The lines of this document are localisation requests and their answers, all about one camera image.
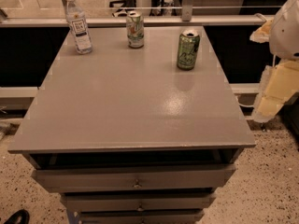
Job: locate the grey drawer cabinet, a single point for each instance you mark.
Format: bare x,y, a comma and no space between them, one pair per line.
119,107

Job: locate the black office chair base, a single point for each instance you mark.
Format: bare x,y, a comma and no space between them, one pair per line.
126,6

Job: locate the grey top drawer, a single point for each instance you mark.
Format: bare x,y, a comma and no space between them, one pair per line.
135,178

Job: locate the clear plastic water bottle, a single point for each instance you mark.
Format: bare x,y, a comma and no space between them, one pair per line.
75,17

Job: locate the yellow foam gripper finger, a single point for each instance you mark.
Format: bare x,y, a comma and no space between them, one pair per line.
262,34
277,86

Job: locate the grey middle drawer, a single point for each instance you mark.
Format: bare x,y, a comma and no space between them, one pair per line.
138,202

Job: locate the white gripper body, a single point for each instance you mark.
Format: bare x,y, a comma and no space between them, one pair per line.
286,32

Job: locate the grey drawer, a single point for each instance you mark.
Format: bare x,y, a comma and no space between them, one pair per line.
146,217
138,202
135,178

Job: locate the green soda can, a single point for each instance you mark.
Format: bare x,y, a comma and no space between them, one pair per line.
188,46

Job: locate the white green 7up can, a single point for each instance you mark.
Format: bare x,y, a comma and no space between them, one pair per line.
135,29

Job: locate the black shoe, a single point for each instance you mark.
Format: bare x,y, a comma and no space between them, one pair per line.
20,217

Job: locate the grey bottom drawer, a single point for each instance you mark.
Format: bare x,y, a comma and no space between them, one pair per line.
146,217

